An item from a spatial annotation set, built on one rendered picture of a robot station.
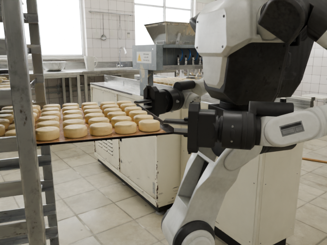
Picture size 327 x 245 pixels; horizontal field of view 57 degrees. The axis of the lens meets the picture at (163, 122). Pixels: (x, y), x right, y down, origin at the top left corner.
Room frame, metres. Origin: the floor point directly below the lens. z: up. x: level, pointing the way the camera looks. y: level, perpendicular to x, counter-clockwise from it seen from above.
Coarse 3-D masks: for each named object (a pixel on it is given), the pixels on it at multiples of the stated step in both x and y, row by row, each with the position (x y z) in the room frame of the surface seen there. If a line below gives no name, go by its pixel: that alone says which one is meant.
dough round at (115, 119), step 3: (114, 117) 0.73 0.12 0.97; (117, 117) 0.73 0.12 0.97; (120, 117) 0.73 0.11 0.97; (123, 117) 0.73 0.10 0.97; (126, 117) 0.73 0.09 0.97; (129, 117) 0.73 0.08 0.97; (111, 120) 0.72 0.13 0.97; (114, 120) 0.71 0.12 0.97; (117, 120) 0.71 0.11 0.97; (120, 120) 0.70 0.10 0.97; (123, 120) 0.71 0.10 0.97; (126, 120) 0.71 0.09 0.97; (129, 120) 0.72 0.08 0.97; (111, 123) 0.72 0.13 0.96; (114, 123) 0.71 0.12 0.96; (114, 126) 0.71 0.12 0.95
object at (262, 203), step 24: (264, 168) 1.39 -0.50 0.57; (288, 168) 1.50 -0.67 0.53; (240, 192) 1.49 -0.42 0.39; (264, 192) 1.40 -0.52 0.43; (288, 192) 1.51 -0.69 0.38; (240, 216) 1.48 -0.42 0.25; (264, 216) 1.41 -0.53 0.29; (288, 216) 1.52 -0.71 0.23; (240, 240) 1.47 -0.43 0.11; (264, 240) 1.42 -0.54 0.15
